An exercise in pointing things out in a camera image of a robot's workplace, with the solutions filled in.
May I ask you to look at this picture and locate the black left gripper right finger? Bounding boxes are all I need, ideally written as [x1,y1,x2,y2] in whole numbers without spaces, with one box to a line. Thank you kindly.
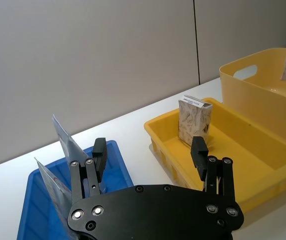
[191,136,237,204]

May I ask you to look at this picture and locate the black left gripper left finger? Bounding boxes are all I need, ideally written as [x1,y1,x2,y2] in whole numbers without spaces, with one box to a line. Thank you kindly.
[69,137,108,205]

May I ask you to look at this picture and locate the blue plastic tray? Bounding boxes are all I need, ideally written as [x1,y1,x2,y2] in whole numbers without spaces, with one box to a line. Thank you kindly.
[16,139,135,240]

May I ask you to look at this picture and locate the shallow yellow plastic tray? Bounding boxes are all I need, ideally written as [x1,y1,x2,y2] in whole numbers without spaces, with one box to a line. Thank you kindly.
[144,97,286,215]

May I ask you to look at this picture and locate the pale blue tissue pack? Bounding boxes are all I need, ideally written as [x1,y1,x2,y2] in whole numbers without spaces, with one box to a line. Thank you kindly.
[34,156,78,240]

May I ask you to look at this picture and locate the deep yellow basket with handle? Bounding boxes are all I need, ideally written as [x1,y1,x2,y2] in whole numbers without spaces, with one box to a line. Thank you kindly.
[219,47,286,149]

